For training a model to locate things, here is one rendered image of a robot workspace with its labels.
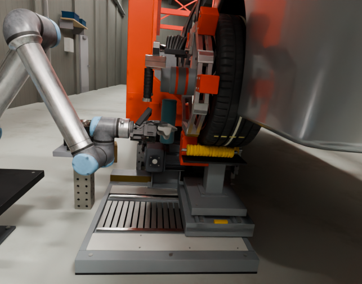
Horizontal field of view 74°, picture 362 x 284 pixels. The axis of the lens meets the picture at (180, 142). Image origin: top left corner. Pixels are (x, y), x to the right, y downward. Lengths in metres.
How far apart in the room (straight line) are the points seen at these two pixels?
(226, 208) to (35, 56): 1.08
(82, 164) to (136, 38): 1.02
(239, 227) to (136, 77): 1.15
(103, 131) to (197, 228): 0.67
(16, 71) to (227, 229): 1.22
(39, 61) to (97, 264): 0.85
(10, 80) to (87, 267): 0.87
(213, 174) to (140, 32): 1.03
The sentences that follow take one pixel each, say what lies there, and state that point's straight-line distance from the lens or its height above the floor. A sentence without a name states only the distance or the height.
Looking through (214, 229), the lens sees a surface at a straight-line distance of 1.31.
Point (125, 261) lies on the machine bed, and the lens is 1.19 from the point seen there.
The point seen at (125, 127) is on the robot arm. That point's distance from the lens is 1.06.
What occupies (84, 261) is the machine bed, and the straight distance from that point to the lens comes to 1.22.
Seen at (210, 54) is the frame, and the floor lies 0.97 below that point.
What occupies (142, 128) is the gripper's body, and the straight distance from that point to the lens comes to 1.08.
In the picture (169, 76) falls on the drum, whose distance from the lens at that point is 1.23.
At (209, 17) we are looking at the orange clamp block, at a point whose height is 1.11.
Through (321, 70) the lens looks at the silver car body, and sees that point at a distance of 0.56.
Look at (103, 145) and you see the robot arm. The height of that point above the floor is 0.56.
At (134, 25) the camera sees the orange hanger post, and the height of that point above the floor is 1.17.
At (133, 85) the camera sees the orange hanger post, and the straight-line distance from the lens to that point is 1.73.
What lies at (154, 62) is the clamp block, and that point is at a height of 0.92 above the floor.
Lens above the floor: 0.86
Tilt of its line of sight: 15 degrees down
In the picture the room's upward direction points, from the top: 5 degrees clockwise
